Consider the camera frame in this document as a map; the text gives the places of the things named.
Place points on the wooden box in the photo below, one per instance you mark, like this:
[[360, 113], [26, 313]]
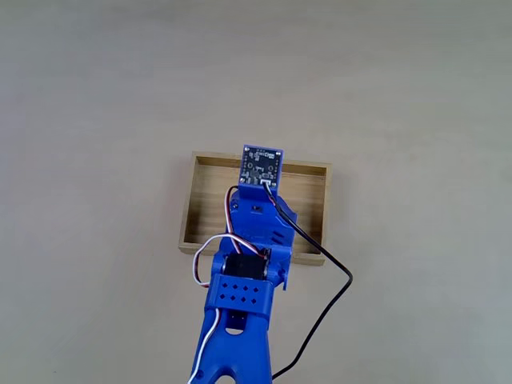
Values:
[[208, 200]]

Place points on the blue camera circuit board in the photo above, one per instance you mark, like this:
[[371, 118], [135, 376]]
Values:
[[261, 166]]

